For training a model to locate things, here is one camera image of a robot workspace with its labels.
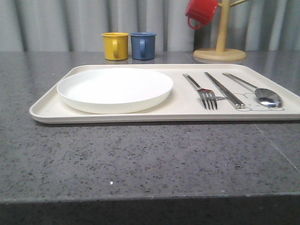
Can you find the silver metal fork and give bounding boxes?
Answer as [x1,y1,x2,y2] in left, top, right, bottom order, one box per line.
[183,74,218,110]

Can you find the white round plate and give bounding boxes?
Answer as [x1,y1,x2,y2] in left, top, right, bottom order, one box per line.
[57,68,173,114]

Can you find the yellow enamel mug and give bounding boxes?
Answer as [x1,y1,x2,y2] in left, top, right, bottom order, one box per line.
[101,32,129,60]

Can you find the red enamel mug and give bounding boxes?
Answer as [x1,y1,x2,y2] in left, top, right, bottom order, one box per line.
[185,0,218,30]

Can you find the wooden mug tree stand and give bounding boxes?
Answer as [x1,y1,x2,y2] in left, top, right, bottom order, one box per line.
[193,0,247,61]

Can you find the blue enamel mug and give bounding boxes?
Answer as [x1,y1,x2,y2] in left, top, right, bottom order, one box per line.
[130,32,156,60]

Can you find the silver metal spoon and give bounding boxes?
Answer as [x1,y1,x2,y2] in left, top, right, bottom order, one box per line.
[222,73,283,108]

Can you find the beige rabbit serving tray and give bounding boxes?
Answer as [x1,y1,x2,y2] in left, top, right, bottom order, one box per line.
[30,64,300,124]

